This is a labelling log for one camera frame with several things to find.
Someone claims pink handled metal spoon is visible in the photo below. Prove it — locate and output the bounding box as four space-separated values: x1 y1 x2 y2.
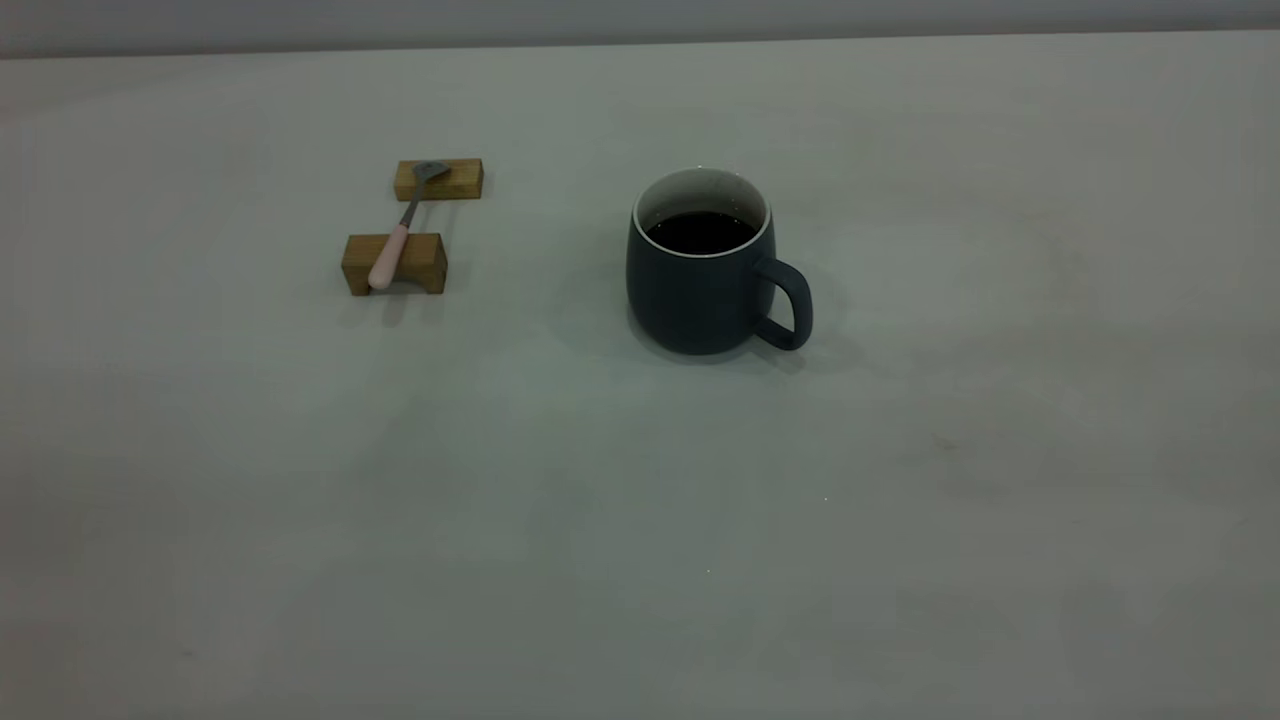
367 161 451 292

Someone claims dark grey ceramic cup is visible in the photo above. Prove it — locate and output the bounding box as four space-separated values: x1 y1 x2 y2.
626 167 814 356

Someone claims arched wooden block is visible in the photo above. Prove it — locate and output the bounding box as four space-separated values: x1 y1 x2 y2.
341 233 448 297

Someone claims black coffee liquid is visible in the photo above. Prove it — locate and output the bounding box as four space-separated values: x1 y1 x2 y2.
646 210 759 256

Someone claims flat wooden block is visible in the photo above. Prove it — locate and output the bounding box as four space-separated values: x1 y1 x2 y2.
393 158 485 203

